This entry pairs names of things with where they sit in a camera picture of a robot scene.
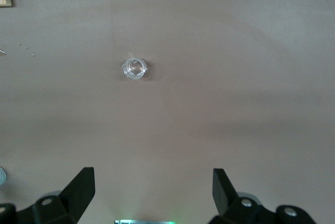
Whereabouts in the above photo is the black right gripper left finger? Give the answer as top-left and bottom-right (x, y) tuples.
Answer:
(0, 166), (95, 224)

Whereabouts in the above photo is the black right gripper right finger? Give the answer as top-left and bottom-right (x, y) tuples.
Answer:
(212, 168), (315, 224)

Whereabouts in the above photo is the clear glass measuring cup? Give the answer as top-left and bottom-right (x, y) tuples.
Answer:
(121, 57), (149, 81)

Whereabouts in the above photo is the brown table cover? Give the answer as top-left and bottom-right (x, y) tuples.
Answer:
(0, 0), (335, 224)

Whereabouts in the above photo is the wet liquid spill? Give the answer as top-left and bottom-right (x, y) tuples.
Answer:
(0, 41), (36, 58)

